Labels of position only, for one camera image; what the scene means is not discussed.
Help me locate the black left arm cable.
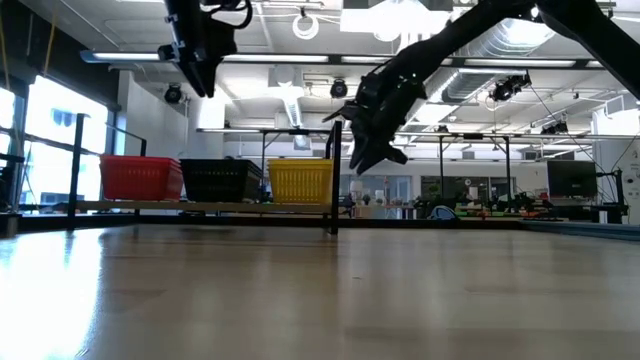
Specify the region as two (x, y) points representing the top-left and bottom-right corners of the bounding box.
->
(199, 0), (254, 30)

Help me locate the blue round object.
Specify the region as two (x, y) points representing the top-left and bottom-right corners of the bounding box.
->
(426, 204), (459, 222)

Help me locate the yellow hanging cable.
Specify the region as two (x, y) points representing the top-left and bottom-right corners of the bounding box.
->
(42, 9), (57, 76)

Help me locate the long ceiling light bar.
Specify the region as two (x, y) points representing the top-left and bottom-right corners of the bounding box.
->
(79, 49), (331, 65)
(339, 54), (609, 70)

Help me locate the black plastic basket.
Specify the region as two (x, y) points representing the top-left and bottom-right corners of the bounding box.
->
(179, 158), (264, 165)
(179, 162), (265, 203)

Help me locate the silver ribbed air duct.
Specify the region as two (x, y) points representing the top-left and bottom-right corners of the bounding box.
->
(439, 19), (556, 104)

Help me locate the yellow plastic basket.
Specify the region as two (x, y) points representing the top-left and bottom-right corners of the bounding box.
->
(267, 158), (335, 166)
(267, 163), (335, 204)

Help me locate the black equipment stand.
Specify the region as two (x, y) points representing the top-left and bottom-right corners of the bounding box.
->
(594, 168), (630, 225)

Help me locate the black aluminium frame rail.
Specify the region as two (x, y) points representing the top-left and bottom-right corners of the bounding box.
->
(519, 219), (640, 242)
(19, 213), (526, 232)

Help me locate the red plastic basket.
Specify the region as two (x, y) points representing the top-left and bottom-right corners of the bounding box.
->
(99, 154), (182, 162)
(99, 158), (184, 202)

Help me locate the white ventilation duct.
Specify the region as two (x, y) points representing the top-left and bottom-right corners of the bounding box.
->
(269, 64), (307, 129)

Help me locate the black overhead camera rig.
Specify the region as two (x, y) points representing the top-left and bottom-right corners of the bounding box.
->
(488, 73), (533, 103)
(539, 119), (571, 136)

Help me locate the black monitor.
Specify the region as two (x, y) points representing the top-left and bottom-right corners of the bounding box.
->
(546, 159), (599, 200)

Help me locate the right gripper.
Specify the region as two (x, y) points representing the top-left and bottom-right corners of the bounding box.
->
(322, 69), (427, 174)

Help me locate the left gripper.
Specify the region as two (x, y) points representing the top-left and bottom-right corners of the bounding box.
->
(158, 0), (239, 99)

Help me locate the wooden shelf with black frame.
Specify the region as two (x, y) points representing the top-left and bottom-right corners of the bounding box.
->
(67, 113), (344, 236)

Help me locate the cluttered background workbench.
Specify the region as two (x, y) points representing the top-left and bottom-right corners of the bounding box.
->
(344, 189), (596, 222)

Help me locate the black metal frame station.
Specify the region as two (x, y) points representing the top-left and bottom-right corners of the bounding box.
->
(197, 127), (341, 204)
(394, 130), (640, 201)

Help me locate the white coiled cable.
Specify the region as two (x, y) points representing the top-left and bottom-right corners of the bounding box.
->
(291, 12), (321, 41)

